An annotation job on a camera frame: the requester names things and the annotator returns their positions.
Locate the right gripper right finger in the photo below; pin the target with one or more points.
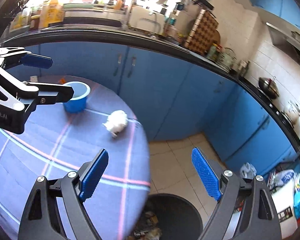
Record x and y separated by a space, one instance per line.
258 218

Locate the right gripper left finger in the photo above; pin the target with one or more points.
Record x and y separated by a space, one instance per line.
41 218

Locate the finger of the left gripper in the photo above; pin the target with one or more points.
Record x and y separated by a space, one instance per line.
50 93
13 56

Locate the white tissue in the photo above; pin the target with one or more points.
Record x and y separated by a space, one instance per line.
116 122

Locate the orange peel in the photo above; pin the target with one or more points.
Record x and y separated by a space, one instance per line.
62 81

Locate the black kitchen countertop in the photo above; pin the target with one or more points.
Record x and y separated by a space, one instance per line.
140 45

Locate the black trash bin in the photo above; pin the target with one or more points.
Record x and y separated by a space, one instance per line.
167 216

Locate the blue kitchen cabinets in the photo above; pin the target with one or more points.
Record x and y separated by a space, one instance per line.
190 97

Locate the blue plastic cup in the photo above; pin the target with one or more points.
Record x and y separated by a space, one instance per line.
79 99

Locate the white appliance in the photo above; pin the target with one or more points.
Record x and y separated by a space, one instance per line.
285 191

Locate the blue checked tablecloth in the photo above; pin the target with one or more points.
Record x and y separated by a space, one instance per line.
55 142

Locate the grey bin with bag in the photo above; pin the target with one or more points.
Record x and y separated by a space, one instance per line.
247 171

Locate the yellow box on counter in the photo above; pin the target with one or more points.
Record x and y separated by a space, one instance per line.
51 12

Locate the white cooking pot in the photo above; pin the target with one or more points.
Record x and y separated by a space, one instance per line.
292 111

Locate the black wok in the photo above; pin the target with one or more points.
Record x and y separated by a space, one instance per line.
268 87

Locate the wooden checkered board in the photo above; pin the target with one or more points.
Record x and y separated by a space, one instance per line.
202 32

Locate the green kettle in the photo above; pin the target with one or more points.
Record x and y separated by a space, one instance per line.
227 57

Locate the range hood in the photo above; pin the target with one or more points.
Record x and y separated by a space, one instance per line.
289 43

